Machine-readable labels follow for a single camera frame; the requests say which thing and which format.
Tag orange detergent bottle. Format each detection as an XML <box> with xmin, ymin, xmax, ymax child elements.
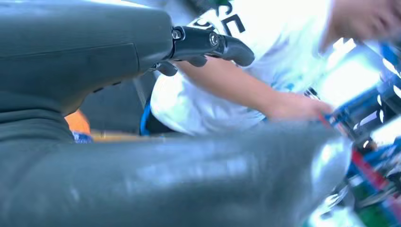
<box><xmin>64</xmin><ymin>109</ymin><xmax>93</xmax><ymax>144</ymax></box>

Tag blue metal rack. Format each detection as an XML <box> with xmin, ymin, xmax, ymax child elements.
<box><xmin>323</xmin><ymin>41</ymin><xmax>401</xmax><ymax>227</ymax></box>

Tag person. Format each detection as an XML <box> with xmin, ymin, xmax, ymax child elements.
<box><xmin>79</xmin><ymin>0</ymin><xmax>401</xmax><ymax>137</ymax></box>

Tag red pole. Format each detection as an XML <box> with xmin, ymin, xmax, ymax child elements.
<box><xmin>318</xmin><ymin>114</ymin><xmax>401</xmax><ymax>217</ymax></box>

